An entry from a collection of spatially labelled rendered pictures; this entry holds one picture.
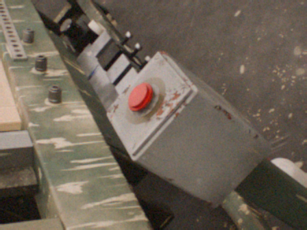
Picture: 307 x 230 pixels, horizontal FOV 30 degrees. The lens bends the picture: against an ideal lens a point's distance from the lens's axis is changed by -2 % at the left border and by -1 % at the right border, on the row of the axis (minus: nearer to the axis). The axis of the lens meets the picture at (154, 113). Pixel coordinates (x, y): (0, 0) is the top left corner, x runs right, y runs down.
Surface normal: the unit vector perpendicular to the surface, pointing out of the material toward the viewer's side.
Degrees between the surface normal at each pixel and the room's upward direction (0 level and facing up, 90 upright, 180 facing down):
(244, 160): 90
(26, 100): 53
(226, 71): 0
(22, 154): 90
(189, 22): 0
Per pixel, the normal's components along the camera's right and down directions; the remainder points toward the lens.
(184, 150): 0.36, 0.50
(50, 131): 0.12, -0.86
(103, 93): -0.67, -0.46
